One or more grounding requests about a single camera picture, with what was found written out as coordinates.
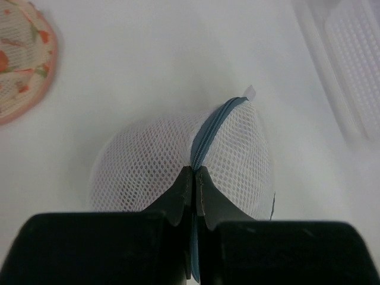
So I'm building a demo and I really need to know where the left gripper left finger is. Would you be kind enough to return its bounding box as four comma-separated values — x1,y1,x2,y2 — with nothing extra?
1,167,193,284

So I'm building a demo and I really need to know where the white plastic basket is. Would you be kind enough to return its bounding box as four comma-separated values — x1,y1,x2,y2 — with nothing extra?
292,0,379,144

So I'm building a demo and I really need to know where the red bra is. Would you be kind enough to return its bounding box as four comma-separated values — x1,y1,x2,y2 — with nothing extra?
111,131,189,211

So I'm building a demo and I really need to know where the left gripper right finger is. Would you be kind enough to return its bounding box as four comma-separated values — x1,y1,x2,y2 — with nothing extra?
195,167,379,284

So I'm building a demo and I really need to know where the clear plastic dome insert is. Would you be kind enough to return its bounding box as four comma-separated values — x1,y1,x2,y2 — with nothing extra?
88,85,277,283

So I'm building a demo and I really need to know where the pink floral mesh laundry bag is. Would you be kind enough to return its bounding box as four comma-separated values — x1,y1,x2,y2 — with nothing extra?
1,1,58,125

